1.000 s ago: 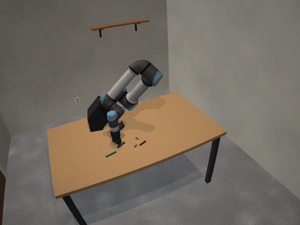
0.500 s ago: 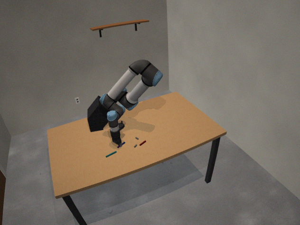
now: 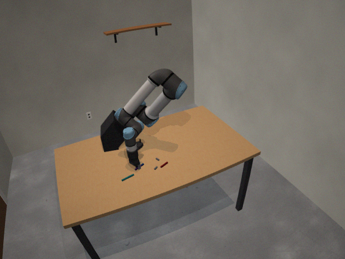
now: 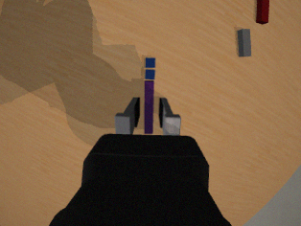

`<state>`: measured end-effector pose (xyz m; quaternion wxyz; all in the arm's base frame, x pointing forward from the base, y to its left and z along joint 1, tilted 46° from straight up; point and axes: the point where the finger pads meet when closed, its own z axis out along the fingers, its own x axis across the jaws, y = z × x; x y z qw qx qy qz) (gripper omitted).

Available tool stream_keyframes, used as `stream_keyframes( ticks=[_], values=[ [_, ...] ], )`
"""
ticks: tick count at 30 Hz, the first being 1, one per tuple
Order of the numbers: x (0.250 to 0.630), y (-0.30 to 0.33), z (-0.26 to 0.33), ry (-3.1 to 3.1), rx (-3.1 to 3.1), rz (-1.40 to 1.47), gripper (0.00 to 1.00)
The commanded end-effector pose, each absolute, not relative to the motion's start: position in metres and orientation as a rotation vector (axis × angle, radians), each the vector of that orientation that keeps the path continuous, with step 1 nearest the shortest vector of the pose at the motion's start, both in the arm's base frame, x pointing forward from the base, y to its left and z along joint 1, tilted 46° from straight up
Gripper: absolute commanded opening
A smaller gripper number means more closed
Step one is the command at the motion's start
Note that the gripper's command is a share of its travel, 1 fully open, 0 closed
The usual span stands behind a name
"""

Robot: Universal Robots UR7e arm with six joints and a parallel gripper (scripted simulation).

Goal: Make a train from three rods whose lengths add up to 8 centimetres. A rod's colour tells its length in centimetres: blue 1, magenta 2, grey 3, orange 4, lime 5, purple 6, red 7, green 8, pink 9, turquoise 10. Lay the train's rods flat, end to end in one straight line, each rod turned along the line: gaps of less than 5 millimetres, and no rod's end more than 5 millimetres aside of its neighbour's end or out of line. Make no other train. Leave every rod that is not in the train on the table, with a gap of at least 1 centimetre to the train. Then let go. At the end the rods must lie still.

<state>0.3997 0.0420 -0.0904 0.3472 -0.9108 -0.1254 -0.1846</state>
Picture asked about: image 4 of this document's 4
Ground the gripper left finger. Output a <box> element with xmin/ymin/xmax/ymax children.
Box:
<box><xmin>114</xmin><ymin>97</ymin><xmax>140</xmax><ymax>134</ymax></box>

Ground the grey rod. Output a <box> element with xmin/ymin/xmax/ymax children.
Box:
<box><xmin>238</xmin><ymin>29</ymin><xmax>251</xmax><ymax>57</ymax></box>

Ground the dark red rod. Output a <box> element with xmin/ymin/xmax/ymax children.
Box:
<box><xmin>256</xmin><ymin>0</ymin><xmax>269</xmax><ymax>25</ymax></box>

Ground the small blue cube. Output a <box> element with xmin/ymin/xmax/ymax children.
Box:
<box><xmin>146</xmin><ymin>57</ymin><xmax>155</xmax><ymax>68</ymax></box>
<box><xmin>145</xmin><ymin>69</ymin><xmax>155</xmax><ymax>79</ymax></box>

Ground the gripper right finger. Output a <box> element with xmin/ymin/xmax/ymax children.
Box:
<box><xmin>159</xmin><ymin>98</ymin><xmax>181</xmax><ymax>135</ymax></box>

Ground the purple rod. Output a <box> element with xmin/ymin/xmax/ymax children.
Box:
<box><xmin>144</xmin><ymin>80</ymin><xmax>154</xmax><ymax>134</ymax></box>

